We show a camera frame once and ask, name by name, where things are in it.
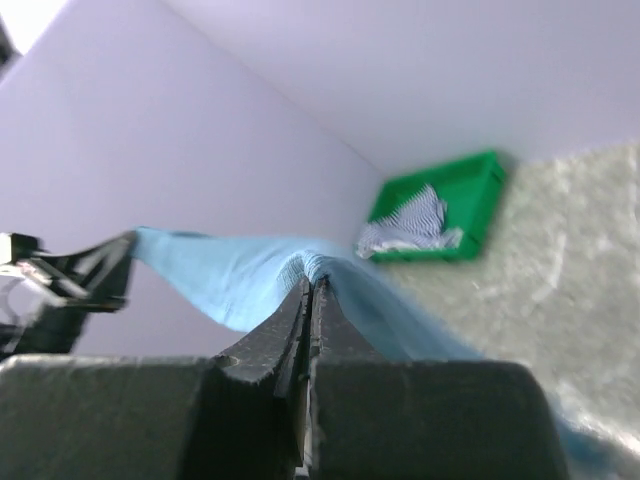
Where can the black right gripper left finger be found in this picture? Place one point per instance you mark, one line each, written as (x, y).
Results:
(237, 415)

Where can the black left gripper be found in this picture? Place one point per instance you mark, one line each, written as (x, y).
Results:
(64, 288)

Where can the navy white striped tank top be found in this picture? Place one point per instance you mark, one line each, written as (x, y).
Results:
(418, 225)

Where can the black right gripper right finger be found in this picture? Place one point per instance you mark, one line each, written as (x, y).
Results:
(375, 419)

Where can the teal tank top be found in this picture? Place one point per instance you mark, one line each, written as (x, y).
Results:
(241, 282)

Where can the green plastic bin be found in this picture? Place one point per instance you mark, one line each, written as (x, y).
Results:
(471, 187)

